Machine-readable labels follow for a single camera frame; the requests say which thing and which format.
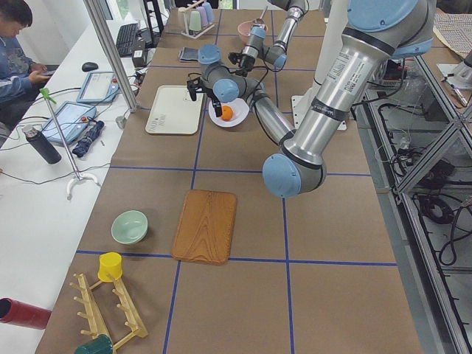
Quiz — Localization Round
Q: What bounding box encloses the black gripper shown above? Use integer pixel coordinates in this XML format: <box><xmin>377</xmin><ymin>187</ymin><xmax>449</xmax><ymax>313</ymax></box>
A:
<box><xmin>228</xmin><ymin>52</ymin><xmax>257</xmax><ymax>76</ymax></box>
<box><xmin>187</xmin><ymin>77</ymin><xmax>223</xmax><ymax>118</ymax></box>

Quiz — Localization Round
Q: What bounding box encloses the white round plate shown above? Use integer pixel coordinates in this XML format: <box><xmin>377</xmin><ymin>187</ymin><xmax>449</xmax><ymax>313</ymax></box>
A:
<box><xmin>208</xmin><ymin>98</ymin><xmax>249</xmax><ymax>128</ymax></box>

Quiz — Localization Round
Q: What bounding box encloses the far blue teach pendant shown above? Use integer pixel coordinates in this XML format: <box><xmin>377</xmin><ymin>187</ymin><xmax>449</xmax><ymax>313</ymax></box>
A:
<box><xmin>76</xmin><ymin>71</ymin><xmax>119</xmax><ymax>104</ymax></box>

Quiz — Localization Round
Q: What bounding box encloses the black computer mouse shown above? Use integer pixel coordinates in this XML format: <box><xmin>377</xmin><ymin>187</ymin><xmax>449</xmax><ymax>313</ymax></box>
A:
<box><xmin>81</xmin><ymin>62</ymin><xmax>99</xmax><ymax>72</ymax></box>

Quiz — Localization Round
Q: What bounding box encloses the purple pastel cup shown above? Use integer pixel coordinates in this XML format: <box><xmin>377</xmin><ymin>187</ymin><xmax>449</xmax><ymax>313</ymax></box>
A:
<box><xmin>196</xmin><ymin>6</ymin><xmax>209</xmax><ymax>28</ymax></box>

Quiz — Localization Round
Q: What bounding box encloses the blue teach pendant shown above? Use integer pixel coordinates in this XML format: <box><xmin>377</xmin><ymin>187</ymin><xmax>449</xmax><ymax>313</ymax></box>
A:
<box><xmin>76</xmin><ymin>71</ymin><xmax>119</xmax><ymax>104</ymax></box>
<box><xmin>42</xmin><ymin>101</ymin><xmax>97</xmax><ymax>145</ymax></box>

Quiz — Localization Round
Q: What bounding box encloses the aluminium frame post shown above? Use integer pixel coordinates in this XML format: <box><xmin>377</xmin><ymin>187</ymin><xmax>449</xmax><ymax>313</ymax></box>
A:
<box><xmin>83</xmin><ymin>0</ymin><xmax>137</xmax><ymax>113</ymax></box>

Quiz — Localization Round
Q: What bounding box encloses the folded navy umbrella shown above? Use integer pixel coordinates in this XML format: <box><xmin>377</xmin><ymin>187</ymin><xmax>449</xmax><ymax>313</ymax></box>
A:
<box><xmin>72</xmin><ymin>120</ymin><xmax>105</xmax><ymax>158</ymax></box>

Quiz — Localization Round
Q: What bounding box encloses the green pastel cup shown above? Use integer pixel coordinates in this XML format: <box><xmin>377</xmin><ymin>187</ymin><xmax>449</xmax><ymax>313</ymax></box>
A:
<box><xmin>189</xmin><ymin>10</ymin><xmax>202</xmax><ymax>32</ymax></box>

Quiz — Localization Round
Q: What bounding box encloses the blue pastel cup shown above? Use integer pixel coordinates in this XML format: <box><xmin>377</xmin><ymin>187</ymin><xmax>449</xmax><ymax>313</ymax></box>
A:
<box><xmin>202</xmin><ymin>2</ymin><xmax>215</xmax><ymax>24</ymax></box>

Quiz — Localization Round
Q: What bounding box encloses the white wire cup rack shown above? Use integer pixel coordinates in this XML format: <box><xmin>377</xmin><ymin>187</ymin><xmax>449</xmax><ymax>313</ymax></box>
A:
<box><xmin>180</xmin><ymin>23</ymin><xmax>215</xmax><ymax>39</ymax></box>

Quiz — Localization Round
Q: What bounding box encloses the cream bear print tray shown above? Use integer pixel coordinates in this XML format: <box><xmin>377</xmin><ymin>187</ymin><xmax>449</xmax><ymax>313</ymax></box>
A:
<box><xmin>145</xmin><ymin>85</ymin><xmax>204</xmax><ymax>135</ymax></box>

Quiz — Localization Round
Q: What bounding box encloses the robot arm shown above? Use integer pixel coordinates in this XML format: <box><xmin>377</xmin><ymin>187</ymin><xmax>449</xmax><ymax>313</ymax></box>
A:
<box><xmin>187</xmin><ymin>1</ymin><xmax>436</xmax><ymax>198</ymax></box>
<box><xmin>228</xmin><ymin>0</ymin><xmax>309</xmax><ymax>77</ymax></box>

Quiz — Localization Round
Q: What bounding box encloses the black water bottle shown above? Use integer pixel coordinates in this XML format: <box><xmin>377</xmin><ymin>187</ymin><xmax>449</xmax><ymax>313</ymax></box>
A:
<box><xmin>22</xmin><ymin>125</ymin><xmax>61</xmax><ymax>164</ymax></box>

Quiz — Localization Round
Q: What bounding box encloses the white stand with green clip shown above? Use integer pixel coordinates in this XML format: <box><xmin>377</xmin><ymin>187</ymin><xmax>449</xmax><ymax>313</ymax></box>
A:
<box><xmin>40</xmin><ymin>88</ymin><xmax>101</xmax><ymax>201</ymax></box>

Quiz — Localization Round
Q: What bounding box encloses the dark green cup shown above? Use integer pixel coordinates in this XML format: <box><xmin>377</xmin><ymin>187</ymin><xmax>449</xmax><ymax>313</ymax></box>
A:
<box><xmin>74</xmin><ymin>334</ymin><xmax>114</xmax><ymax>354</ymax></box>

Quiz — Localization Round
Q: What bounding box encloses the wooden cutting board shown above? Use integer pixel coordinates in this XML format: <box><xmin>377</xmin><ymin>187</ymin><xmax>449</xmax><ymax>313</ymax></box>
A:
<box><xmin>171</xmin><ymin>190</ymin><xmax>237</xmax><ymax>266</ymax></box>

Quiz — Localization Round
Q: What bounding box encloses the near blue teach pendant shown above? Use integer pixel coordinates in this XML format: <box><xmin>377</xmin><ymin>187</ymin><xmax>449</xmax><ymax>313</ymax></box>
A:
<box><xmin>42</xmin><ymin>101</ymin><xmax>97</xmax><ymax>145</ymax></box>

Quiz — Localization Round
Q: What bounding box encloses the seated person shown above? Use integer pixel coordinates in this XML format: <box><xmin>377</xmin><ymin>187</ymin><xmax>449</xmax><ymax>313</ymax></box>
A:
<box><xmin>1</xmin><ymin>0</ymin><xmax>50</xmax><ymax>131</ymax></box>

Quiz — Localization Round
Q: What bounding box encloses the pink bowl with ice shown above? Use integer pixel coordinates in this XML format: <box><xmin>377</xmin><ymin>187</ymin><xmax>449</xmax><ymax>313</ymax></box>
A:
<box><xmin>237</xmin><ymin>20</ymin><xmax>268</xmax><ymax>44</ymax></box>

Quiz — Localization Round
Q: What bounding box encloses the wooden peg cup rack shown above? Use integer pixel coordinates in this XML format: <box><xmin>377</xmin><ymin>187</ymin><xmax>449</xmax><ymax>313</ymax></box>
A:
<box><xmin>69</xmin><ymin>273</ymin><xmax>149</xmax><ymax>353</ymax></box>

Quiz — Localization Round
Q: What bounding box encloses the black keyboard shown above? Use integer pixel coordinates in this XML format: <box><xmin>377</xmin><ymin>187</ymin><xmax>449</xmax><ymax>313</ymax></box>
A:
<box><xmin>115</xmin><ymin>23</ymin><xmax>139</xmax><ymax>58</ymax></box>

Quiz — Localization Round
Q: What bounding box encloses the red cylinder bottle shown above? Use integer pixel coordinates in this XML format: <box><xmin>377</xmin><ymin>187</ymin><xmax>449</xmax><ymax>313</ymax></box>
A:
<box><xmin>1</xmin><ymin>298</ymin><xmax>52</xmax><ymax>330</ymax></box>

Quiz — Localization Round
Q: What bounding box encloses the folded grey cloth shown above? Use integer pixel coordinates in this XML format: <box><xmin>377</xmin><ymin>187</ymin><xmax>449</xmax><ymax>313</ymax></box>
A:
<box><xmin>178</xmin><ymin>47</ymin><xmax>198</xmax><ymax>63</ymax></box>

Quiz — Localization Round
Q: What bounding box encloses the orange fruit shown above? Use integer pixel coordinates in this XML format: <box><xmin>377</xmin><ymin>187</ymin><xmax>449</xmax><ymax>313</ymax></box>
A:
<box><xmin>221</xmin><ymin>105</ymin><xmax>234</xmax><ymax>122</ymax></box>

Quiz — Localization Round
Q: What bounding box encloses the metal ice scoop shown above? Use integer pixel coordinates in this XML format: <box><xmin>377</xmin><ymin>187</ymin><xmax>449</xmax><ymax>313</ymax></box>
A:
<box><xmin>251</xmin><ymin>5</ymin><xmax>268</xmax><ymax>27</ymax></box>

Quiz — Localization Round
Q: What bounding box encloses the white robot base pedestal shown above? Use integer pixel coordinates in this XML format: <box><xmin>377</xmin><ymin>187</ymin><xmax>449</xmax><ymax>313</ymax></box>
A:
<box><xmin>290</xmin><ymin>0</ymin><xmax>361</xmax><ymax>131</ymax></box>

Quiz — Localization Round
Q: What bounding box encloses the light green bowl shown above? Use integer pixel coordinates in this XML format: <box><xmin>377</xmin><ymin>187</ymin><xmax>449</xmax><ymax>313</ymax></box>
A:
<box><xmin>111</xmin><ymin>210</ymin><xmax>148</xmax><ymax>245</ymax></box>

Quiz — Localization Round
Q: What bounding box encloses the yellow cup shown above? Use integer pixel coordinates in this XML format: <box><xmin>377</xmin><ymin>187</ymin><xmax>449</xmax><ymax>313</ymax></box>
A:
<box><xmin>97</xmin><ymin>252</ymin><xmax>123</xmax><ymax>282</ymax></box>

